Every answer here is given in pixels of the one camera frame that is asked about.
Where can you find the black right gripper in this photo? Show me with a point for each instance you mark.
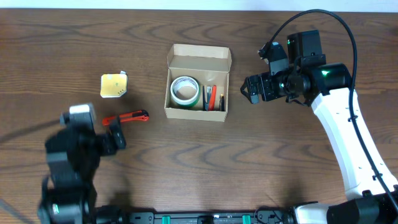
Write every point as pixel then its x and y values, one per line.
pixel 267 94

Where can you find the black binder clip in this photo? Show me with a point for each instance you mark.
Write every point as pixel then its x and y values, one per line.
pixel 222 103

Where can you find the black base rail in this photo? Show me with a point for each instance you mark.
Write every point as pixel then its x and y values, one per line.
pixel 262 216

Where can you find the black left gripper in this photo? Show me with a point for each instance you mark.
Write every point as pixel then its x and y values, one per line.
pixel 109 147

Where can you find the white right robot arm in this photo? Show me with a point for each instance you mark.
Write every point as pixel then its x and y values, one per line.
pixel 300 69

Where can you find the open cardboard box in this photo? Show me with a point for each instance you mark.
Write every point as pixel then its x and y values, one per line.
pixel 208 65

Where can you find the yellow sticky note pad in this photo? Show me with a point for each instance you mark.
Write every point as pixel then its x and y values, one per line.
pixel 113 85

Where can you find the red utility knife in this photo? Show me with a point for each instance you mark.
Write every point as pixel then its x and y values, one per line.
pixel 139 115

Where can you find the green tape roll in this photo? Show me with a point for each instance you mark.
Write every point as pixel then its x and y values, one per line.
pixel 185 95

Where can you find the white masking tape roll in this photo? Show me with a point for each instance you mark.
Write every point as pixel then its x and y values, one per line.
pixel 184 80

